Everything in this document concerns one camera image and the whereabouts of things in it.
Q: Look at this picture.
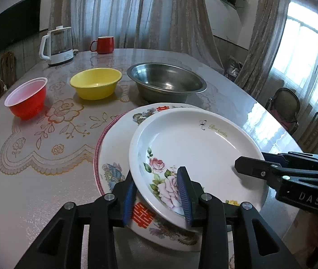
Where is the large white double-happiness plate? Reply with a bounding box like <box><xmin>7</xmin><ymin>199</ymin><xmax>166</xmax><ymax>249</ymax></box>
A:
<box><xmin>99</xmin><ymin>103</ymin><xmax>201</xmax><ymax>252</ymax></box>

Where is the white rose pattern plate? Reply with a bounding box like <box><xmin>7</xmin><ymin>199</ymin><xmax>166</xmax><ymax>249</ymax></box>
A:
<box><xmin>128</xmin><ymin>108</ymin><xmax>268</xmax><ymax>230</ymax></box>

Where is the yellow plastic bowl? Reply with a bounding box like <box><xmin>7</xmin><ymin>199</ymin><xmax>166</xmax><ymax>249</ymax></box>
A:
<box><xmin>69</xmin><ymin>67</ymin><xmax>122</xmax><ymax>101</ymax></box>

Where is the stainless steel bowl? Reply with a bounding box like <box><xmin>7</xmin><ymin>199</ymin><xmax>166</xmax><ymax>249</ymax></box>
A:
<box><xmin>127</xmin><ymin>63</ymin><xmax>207</xmax><ymax>103</ymax></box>

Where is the red plastic bowl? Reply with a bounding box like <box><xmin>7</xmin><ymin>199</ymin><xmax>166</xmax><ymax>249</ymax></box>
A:
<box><xmin>4</xmin><ymin>77</ymin><xmax>48</xmax><ymax>120</ymax></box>

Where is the pink-rimmed floral plate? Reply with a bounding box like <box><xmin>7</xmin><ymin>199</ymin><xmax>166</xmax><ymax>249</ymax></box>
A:
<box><xmin>93</xmin><ymin>112</ymin><xmax>127</xmax><ymax>195</ymax></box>

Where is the dark chair by window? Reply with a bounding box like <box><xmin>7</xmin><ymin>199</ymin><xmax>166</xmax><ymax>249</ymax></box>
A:
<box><xmin>265</xmin><ymin>87</ymin><xmax>300</xmax><ymax>135</ymax></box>

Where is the beige right window curtain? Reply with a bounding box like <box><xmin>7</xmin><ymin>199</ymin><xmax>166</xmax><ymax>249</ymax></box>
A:
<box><xmin>235</xmin><ymin>0</ymin><xmax>290</xmax><ymax>99</ymax></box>

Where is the beige window curtain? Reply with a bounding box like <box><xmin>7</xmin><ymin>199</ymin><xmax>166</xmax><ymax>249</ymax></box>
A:
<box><xmin>235</xmin><ymin>0</ymin><xmax>290</xmax><ymax>99</ymax></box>
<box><xmin>49</xmin><ymin>0</ymin><xmax>223</xmax><ymax>72</ymax></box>

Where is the red mug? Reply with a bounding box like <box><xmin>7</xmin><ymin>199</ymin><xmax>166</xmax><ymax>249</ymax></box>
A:
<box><xmin>90</xmin><ymin>36</ymin><xmax>114</xmax><ymax>54</ymax></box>

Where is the white glass electric kettle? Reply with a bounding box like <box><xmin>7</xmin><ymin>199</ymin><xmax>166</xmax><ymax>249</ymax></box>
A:
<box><xmin>39</xmin><ymin>26</ymin><xmax>74</xmax><ymax>66</ymax></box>

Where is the wooden chair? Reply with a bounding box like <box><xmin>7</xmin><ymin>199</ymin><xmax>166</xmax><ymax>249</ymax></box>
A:
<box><xmin>0</xmin><ymin>52</ymin><xmax>17</xmax><ymax>87</ymax></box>

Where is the black wall television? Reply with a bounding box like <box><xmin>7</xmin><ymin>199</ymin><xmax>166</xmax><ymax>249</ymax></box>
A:
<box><xmin>0</xmin><ymin>0</ymin><xmax>42</xmax><ymax>51</ymax></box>

